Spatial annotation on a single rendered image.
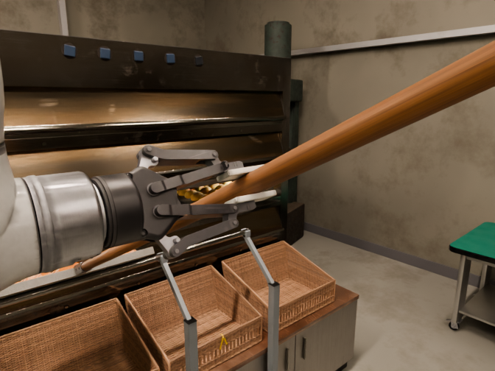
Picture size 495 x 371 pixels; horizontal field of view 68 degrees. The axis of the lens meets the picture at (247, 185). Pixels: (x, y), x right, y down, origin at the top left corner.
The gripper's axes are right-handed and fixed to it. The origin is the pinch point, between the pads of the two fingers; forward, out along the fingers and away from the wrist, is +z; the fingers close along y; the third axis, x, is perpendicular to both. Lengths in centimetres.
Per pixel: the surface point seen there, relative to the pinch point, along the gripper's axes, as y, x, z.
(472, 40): -107, -65, 362
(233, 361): 62, -130, 65
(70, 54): -90, -110, 18
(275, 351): 65, -122, 86
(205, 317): 43, -164, 74
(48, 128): -61, -120, 5
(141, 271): 7, -157, 42
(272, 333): 55, -118, 84
